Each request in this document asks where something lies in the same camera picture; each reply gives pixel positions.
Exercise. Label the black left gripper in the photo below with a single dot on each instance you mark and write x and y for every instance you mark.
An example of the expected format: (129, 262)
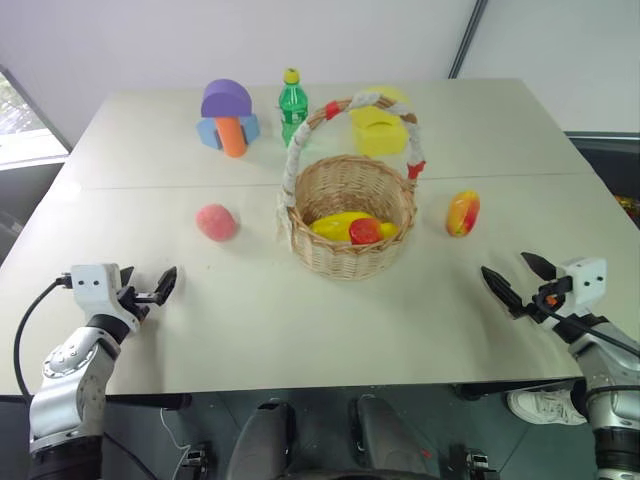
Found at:
(134, 300)

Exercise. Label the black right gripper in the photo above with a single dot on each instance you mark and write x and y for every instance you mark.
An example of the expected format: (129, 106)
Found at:
(547, 310)

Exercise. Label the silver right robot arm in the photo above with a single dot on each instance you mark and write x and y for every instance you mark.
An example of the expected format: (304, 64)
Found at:
(610, 380)

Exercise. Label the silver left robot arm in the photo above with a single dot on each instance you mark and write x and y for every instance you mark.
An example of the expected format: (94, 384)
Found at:
(65, 380)

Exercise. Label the orange yellow toy mango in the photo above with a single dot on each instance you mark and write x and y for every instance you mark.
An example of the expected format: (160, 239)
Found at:
(463, 212)

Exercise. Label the pink toy peach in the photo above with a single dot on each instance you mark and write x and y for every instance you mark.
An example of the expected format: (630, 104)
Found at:
(216, 222)

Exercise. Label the white sneaker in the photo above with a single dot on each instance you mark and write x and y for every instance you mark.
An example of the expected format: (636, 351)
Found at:
(545, 407)

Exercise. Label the dark cabinet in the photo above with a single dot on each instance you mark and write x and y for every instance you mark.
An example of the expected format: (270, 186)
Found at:
(607, 160)

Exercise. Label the red toy apple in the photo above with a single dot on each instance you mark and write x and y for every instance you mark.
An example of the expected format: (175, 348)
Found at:
(365, 231)

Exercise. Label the orange foam cylinder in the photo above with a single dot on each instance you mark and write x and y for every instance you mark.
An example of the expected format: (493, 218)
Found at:
(232, 135)

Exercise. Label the yellow toy banana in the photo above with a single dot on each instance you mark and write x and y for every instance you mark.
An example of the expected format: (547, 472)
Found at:
(334, 227)

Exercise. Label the dark rounded robot leg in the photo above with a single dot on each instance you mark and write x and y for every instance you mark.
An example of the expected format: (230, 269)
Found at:
(390, 435)
(262, 440)

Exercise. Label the purple half-round foam block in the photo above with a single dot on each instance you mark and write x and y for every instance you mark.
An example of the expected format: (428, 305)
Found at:
(225, 100)

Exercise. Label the yellow foam arch block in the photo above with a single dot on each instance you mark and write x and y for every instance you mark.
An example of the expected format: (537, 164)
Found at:
(377, 135)

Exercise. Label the green plastic bottle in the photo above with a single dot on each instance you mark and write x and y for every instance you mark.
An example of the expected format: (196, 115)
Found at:
(293, 110)

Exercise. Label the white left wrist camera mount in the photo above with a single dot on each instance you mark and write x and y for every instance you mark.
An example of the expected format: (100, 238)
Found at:
(92, 285)

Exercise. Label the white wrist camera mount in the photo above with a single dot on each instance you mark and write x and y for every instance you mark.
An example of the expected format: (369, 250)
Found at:
(92, 285)
(585, 285)

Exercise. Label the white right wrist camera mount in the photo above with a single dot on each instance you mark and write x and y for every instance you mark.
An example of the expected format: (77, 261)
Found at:
(585, 285)

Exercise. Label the window with grey frame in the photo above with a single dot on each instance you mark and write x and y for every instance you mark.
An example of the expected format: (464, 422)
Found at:
(22, 125)

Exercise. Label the dark grey wall post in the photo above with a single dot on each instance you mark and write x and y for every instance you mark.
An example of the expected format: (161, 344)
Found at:
(467, 37)

